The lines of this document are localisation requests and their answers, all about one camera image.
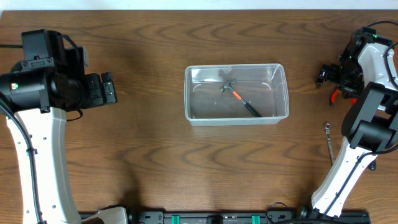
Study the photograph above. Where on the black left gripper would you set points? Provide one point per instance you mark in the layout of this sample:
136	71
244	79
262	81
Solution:
107	88

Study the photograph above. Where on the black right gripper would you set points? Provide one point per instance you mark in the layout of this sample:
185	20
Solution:
333	76

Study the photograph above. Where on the red handled pliers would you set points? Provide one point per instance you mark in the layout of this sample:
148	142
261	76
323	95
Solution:
335	93

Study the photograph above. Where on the clear plastic storage container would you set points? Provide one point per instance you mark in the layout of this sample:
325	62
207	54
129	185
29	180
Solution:
240	94

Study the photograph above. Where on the claw hammer orange black handle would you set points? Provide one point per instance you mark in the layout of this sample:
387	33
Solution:
228	86

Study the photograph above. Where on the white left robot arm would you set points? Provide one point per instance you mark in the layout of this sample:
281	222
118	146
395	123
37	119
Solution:
36	96

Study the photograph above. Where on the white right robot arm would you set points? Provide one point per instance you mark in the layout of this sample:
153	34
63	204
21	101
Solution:
366	75

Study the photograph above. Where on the silver wrench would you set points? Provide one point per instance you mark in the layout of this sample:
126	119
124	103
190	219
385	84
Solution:
327	127

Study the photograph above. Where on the black yellow screwdriver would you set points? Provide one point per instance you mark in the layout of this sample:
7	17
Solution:
372	166

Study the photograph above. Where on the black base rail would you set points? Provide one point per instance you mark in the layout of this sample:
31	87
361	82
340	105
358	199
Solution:
279	215

